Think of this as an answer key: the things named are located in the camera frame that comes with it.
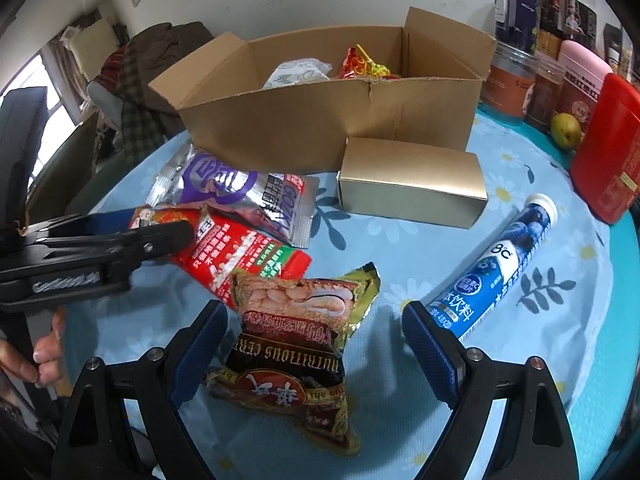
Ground red packet with green stripe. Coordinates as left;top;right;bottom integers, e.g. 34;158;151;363
170;207;312;311

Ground dark green chair seat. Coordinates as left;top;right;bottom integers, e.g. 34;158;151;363
65;150;136;211

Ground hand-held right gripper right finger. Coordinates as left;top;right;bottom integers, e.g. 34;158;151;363
401;300;573;480

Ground beige cushion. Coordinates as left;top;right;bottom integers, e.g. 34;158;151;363
67;17;118;73

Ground red striped cloth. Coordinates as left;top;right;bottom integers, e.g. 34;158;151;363
97;47;128;86

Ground brown wooden furniture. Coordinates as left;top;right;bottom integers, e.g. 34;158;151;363
25;110;101;221

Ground small gold box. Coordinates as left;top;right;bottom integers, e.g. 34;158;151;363
336;136;488;231

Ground clear jar tan contents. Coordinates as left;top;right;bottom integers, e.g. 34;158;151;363
535;30;563;58

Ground brown jacket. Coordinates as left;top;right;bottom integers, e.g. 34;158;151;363
127;21;216;131

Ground clear jar red-brown contents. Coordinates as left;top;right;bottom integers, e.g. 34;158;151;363
525;55;566;133

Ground clear jar dark blue label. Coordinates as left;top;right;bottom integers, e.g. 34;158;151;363
495;0;543;51

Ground clear jar orange contents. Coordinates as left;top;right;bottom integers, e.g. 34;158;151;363
481;42;538;121

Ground brown gold cereal packet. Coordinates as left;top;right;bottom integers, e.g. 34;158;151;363
206;261;382;457

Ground yellow-green fruit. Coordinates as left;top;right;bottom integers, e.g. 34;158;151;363
550;112;583;151

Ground clear jar figure label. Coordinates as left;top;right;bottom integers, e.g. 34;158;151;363
562;0;598;43

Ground green plaid cloth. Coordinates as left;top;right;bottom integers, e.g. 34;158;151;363
112;45;173;148

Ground silver purple snack packet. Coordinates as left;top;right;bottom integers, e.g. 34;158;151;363
146;144;321;250

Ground brown cardboard box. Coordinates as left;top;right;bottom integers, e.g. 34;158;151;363
147;6;497;173

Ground pink bottle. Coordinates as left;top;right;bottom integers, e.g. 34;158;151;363
554;40;613;131

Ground large red bottle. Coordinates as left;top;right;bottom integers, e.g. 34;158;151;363
570;72;640;226

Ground white pastry packet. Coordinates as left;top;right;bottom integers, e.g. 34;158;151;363
262;59;333;90

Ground person's left hand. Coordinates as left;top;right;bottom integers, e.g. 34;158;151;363
0;307;68;388

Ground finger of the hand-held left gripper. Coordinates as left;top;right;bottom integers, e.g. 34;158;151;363
22;212;151;244
40;220;195;281

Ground orange-red snack packet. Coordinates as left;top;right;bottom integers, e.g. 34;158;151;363
129;205;206;233

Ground clear jar red label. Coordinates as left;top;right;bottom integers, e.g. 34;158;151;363
530;0;566;41

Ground window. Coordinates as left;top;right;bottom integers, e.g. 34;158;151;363
0;50;66;126

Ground blue floral tablecloth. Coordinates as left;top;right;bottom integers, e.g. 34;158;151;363
65;110;616;480

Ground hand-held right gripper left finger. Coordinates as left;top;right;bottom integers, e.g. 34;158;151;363
50;300;230;480

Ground red yellow snack packet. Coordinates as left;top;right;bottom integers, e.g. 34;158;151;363
334;44;401;81

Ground blue tablet tube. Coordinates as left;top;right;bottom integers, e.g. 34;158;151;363
425;193;557;339

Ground teal table mat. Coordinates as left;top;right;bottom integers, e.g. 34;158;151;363
475;105;640;480

